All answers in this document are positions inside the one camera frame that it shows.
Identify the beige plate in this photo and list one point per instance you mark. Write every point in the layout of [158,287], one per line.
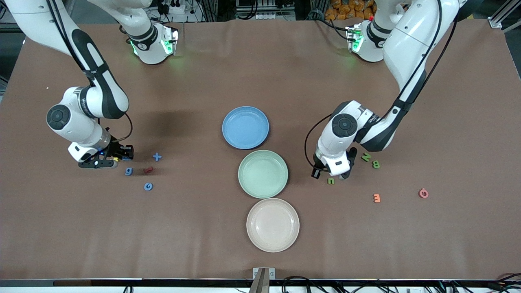
[272,226]

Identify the black table edge rail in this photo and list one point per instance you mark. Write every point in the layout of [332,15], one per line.
[81,282]

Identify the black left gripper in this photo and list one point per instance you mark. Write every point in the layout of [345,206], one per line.
[318,162]

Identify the aluminium frame profile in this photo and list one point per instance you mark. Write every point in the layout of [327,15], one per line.
[504,14]

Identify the green foam letter B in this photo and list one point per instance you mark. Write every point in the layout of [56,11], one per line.
[373,164]

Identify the green-lit right base box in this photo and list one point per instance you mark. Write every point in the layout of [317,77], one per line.
[170,40]

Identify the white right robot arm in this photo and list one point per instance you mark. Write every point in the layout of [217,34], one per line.
[101,93]

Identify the green foam letter Z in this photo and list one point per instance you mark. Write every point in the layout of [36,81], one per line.
[366,157]

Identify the green plate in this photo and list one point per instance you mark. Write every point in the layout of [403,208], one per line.
[252,162]

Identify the blue foam small g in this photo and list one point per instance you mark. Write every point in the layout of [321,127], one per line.
[128,171]

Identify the red foam letter r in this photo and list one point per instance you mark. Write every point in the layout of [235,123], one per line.
[149,169]

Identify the metal equipment rack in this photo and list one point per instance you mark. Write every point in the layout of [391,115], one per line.
[264,8]

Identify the blue foam plus sign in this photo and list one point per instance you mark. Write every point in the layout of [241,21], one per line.
[157,156]

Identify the pink foam letter G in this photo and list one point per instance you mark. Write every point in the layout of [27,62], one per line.
[420,193]

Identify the green-lit base box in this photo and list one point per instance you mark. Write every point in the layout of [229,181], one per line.
[170,40]
[354,38]

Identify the brown table cover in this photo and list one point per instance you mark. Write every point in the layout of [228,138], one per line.
[163,228]

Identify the blue plate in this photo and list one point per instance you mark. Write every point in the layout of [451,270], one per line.
[234,122]

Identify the grey metal table bracket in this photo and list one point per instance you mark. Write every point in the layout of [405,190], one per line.
[263,280]

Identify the green-lit left base box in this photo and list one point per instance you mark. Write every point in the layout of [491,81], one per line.
[354,38]

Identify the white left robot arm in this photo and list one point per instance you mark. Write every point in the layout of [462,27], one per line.
[411,49]

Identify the bag of oranges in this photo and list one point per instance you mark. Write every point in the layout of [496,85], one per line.
[346,10]

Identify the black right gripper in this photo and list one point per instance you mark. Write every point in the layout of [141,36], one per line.
[117,150]

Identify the blue foam capital G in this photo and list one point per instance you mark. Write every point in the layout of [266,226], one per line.
[145,186]

